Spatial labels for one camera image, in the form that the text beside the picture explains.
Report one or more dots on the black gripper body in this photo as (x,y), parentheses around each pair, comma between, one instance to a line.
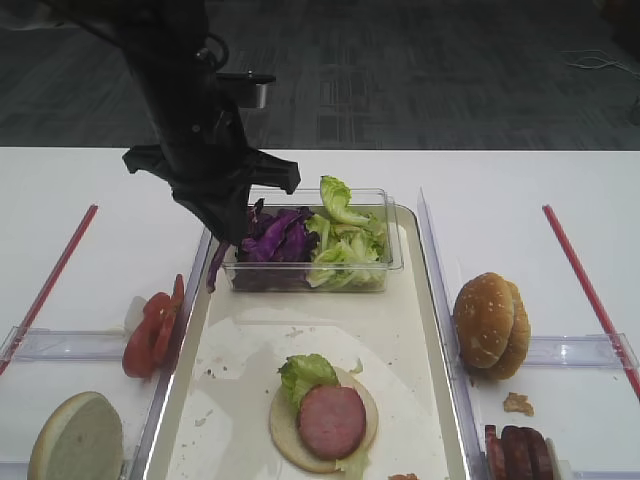
(202,146)

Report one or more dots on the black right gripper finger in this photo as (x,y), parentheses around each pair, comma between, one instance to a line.
(289,176)

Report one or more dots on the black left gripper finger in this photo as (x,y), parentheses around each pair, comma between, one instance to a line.
(224,215)

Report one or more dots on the purple cabbage strip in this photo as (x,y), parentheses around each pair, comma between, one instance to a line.
(215,265)

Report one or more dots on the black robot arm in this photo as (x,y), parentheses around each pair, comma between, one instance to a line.
(162,41)

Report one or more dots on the green lettuce leaves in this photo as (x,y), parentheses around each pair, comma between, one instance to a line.
(352,244)

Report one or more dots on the tomato slices stack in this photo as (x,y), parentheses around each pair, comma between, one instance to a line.
(147,347)

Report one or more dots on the lettuce leaf on bun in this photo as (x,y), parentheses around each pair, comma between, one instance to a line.
(301,373)

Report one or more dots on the dark meat patties stack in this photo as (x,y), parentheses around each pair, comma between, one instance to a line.
(519,453)

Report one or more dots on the clear plastic salad box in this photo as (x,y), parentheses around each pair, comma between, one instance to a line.
(372,200)

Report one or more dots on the purple cabbage leaves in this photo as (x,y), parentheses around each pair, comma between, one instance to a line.
(276,240)

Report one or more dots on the white metal tray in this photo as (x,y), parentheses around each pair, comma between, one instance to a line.
(216,425)

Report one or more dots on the bun base on tray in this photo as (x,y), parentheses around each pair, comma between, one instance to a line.
(283,429)

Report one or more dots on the ham slice on bun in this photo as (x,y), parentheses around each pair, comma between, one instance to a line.
(332,421)

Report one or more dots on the sesame burger buns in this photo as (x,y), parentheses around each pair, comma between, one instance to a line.
(492,326)

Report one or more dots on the bun half on left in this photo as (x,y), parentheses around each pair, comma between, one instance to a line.
(81,439)

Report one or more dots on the orange crumb on tray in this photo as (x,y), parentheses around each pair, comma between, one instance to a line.
(407,476)

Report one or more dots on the crumb piece on table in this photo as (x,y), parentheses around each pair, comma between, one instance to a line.
(518,403)

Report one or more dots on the white patty holder block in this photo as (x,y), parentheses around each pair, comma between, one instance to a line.
(561,468)

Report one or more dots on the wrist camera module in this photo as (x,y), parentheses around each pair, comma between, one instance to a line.
(248,90)

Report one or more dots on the left red straw rail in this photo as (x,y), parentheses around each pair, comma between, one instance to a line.
(47,285)

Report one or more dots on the red straw rail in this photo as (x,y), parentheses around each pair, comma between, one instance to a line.
(47,285)
(590,295)

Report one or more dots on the clear rail left upper crossbar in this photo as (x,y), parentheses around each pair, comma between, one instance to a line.
(43,345)

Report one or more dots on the clear rail crossbar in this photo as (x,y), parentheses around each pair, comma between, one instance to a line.
(598,351)
(43,345)

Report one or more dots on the right red straw rail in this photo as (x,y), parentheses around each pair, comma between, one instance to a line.
(590,295)

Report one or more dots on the clear rail left long strip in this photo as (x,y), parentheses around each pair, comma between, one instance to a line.
(158,418)

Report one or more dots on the clear rail long strip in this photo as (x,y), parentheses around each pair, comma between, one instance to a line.
(471,445)
(158,418)

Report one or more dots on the clear rail right long strip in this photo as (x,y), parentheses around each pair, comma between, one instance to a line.
(471,445)

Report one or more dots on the clear rail right upper crossbar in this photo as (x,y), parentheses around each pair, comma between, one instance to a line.
(598,351)

